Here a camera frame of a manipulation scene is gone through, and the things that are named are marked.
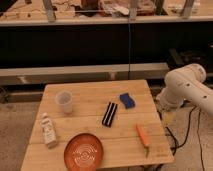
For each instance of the black whiteboard eraser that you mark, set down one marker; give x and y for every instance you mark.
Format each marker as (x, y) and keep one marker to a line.
(109, 114)

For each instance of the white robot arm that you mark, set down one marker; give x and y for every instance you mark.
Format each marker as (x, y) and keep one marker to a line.
(186, 83)

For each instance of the translucent plastic cup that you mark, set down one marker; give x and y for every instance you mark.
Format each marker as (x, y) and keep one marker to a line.
(64, 101)

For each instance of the orange ceramic plate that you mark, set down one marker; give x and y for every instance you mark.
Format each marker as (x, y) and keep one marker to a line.
(84, 152)

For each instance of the blue sponge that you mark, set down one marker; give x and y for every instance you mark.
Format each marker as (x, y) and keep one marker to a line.
(127, 100)

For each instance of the wooden table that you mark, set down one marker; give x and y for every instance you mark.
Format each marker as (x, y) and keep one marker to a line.
(121, 143)

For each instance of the orange toy carrot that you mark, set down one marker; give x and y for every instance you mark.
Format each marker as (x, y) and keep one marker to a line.
(143, 138)

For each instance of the white glue bottle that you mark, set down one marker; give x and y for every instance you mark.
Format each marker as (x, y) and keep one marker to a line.
(48, 130)

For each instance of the metal workbench frame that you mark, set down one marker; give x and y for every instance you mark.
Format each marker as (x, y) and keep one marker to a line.
(46, 75)

